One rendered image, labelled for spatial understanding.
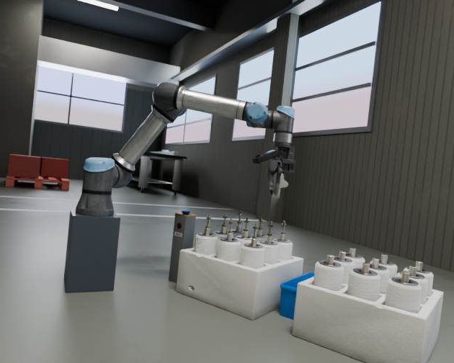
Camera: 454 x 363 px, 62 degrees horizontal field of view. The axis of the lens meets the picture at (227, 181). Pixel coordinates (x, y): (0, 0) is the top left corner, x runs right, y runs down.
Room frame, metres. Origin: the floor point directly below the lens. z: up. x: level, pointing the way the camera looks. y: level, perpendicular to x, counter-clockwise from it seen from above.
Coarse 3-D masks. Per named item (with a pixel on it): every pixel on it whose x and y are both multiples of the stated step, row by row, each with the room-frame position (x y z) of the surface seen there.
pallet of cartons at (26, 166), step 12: (12, 156) 5.39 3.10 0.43; (24, 156) 5.46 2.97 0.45; (36, 156) 6.29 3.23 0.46; (12, 168) 5.39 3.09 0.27; (24, 168) 5.46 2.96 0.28; (36, 168) 5.54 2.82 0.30; (48, 168) 6.14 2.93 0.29; (60, 168) 6.22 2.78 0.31; (12, 180) 5.37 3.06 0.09; (24, 180) 5.44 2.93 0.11; (36, 180) 5.51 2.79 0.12; (60, 180) 6.18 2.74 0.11
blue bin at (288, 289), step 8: (312, 272) 1.67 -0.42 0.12; (288, 280) 1.49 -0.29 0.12; (296, 280) 1.55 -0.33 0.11; (288, 288) 1.41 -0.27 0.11; (296, 288) 1.55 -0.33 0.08; (280, 296) 1.44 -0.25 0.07; (288, 296) 1.41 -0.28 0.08; (280, 304) 1.43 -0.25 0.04; (288, 304) 1.41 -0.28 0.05; (280, 312) 1.43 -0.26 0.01; (288, 312) 1.41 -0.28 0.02
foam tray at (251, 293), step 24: (192, 264) 1.53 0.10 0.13; (216, 264) 1.46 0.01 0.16; (264, 264) 1.48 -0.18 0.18; (288, 264) 1.54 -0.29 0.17; (192, 288) 1.54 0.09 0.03; (216, 288) 1.45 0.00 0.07; (240, 288) 1.39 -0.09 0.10; (264, 288) 1.40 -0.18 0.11; (240, 312) 1.38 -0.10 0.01; (264, 312) 1.42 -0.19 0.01
